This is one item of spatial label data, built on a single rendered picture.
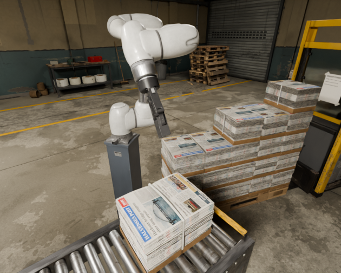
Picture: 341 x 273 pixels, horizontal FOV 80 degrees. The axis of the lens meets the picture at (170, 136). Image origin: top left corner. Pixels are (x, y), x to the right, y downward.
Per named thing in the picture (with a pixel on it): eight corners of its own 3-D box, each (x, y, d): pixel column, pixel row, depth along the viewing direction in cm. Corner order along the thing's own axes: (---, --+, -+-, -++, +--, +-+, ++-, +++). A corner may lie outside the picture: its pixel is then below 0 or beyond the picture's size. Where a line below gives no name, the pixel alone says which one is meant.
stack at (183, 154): (162, 201, 233) (160, 137, 196) (246, 180, 268) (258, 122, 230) (173, 228, 201) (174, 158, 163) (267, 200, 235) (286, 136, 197)
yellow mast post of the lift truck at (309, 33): (269, 159, 294) (306, 20, 215) (274, 158, 297) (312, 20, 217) (274, 162, 287) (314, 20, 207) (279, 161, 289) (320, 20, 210)
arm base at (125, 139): (102, 143, 150) (101, 137, 147) (117, 131, 169) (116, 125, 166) (125, 147, 145) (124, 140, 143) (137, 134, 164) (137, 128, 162)
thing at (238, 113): (215, 108, 202) (215, 107, 202) (240, 105, 210) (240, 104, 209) (236, 122, 171) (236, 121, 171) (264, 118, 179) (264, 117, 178)
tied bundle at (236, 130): (212, 129, 213) (214, 108, 202) (236, 125, 221) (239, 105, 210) (233, 146, 181) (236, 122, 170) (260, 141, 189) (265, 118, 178)
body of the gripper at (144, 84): (157, 73, 70) (165, 98, 70) (156, 81, 78) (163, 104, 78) (136, 78, 69) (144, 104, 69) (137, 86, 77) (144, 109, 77)
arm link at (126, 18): (106, 14, 104) (132, 15, 108) (103, 11, 118) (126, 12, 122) (110, 42, 112) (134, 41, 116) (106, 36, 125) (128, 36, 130)
